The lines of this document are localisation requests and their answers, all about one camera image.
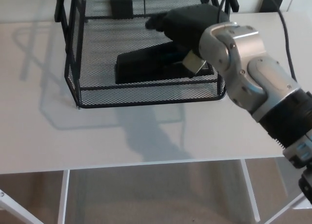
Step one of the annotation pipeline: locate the white desk frame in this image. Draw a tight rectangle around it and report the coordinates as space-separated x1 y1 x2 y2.
0 157 312 224

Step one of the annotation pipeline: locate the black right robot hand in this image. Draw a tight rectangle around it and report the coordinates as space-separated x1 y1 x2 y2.
145 3 230 57

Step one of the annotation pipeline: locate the black stapler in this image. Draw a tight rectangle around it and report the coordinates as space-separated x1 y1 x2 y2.
114 40 215 84

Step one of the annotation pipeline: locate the black mesh file tray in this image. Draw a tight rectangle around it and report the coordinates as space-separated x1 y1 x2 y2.
54 0 240 110

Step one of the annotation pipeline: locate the black block object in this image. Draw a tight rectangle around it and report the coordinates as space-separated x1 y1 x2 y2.
261 0 286 11

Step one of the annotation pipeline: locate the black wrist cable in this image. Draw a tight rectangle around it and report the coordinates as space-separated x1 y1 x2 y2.
215 0 298 81

